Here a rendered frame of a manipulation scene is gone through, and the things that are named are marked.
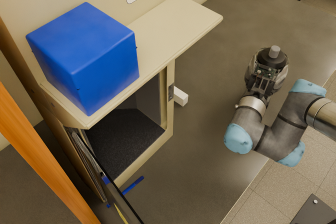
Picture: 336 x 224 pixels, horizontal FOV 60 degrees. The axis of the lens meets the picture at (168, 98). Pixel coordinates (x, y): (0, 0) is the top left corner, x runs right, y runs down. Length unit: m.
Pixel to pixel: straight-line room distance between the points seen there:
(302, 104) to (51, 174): 0.56
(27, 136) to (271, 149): 0.58
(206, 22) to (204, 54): 0.76
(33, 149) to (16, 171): 0.69
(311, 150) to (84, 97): 2.04
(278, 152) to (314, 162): 1.48
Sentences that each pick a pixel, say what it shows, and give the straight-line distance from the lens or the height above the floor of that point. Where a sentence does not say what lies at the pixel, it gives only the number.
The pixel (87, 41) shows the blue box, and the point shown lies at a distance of 0.38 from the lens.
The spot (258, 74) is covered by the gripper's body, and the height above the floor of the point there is 1.22.
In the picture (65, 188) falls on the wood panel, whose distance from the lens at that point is 0.54.
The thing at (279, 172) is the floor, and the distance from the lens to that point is 2.13.
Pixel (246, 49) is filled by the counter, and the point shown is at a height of 0.94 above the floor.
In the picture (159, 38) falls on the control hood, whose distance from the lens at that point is 0.51.
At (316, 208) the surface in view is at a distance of 2.11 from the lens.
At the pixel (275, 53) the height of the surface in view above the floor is 1.21.
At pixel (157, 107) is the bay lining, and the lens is 0.90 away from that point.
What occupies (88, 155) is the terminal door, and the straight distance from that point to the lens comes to 0.52.
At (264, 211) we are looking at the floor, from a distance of 2.01.
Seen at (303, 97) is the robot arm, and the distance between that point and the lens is 0.76.
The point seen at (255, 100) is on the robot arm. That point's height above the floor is 1.21.
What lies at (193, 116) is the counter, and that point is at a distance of 1.09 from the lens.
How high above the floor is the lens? 1.84
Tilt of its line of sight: 53 degrees down
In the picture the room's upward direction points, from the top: straight up
